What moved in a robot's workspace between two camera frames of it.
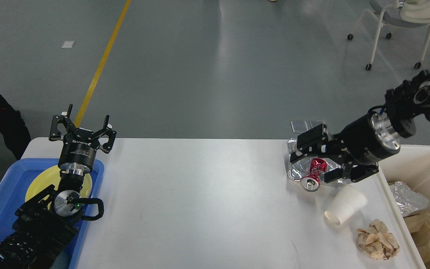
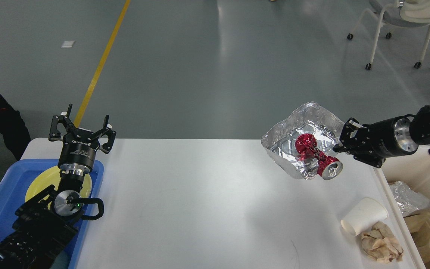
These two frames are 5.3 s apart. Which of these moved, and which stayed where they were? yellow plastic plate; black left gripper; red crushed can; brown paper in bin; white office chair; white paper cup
Moved: white paper cup; red crushed can
Stayed: black left gripper; white office chair; yellow plastic plate; brown paper in bin
